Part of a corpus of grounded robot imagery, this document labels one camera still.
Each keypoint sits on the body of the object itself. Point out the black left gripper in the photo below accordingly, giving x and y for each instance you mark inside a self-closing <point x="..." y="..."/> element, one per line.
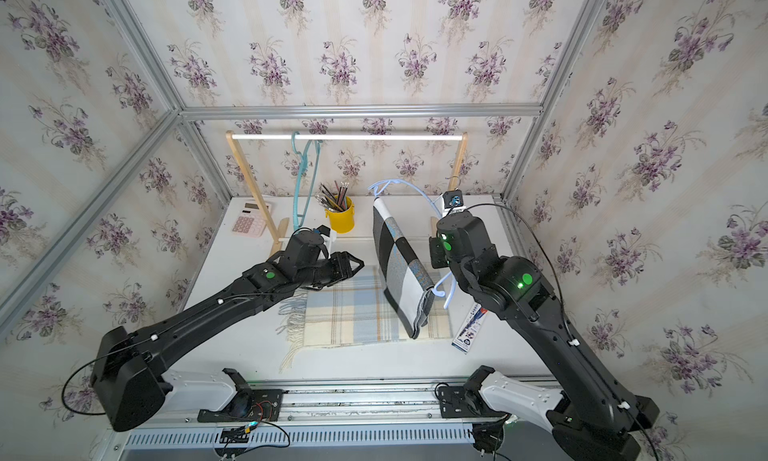
<point x="346" y="271"/>

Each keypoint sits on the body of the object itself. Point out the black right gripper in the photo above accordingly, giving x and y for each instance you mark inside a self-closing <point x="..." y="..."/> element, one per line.
<point x="436" y="252"/>

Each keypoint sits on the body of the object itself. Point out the black white checkered scarf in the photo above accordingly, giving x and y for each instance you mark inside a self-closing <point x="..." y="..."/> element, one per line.
<point x="408" y="287"/>

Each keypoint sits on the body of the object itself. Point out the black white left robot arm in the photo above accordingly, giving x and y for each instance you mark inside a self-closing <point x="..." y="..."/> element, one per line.
<point x="127" y="376"/>

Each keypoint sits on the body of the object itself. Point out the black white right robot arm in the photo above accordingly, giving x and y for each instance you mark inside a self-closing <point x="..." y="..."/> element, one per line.
<point x="591" y="415"/>

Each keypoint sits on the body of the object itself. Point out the blue cream plaid scarf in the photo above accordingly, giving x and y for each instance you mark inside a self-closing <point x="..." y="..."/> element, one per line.
<point x="351" y="313"/>

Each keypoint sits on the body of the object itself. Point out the teal clothes hanger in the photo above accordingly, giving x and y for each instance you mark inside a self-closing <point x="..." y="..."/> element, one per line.
<point x="308" y="150"/>

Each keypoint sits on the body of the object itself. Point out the yellow pencil bucket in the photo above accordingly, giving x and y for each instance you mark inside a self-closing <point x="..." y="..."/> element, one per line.
<point x="342" y="222"/>

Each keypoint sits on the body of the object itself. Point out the bunch of pencils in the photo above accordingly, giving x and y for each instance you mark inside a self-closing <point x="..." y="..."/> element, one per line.
<point x="334" y="198"/>

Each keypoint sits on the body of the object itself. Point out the pink calculator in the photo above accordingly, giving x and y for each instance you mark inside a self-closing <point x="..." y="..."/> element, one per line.
<point x="251" y="221"/>

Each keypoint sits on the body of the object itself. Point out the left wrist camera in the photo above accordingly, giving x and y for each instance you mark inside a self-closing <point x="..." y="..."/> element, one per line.
<point x="328" y="235"/>

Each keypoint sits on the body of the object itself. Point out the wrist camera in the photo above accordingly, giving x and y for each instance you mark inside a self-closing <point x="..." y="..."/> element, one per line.
<point x="328" y="235"/>
<point x="452" y="202"/>

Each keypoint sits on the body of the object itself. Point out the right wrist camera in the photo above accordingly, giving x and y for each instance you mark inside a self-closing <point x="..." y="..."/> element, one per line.
<point x="452" y="202"/>

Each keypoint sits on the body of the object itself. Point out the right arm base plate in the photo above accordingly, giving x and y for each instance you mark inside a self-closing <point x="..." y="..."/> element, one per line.
<point x="455" y="402"/>

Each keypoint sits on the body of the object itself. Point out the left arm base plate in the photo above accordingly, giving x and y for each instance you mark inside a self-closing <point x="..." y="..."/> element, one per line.
<point x="246" y="406"/>

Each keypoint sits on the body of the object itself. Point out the aluminium frame rail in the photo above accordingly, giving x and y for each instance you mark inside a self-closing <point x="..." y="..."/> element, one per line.
<point x="192" y="392"/>

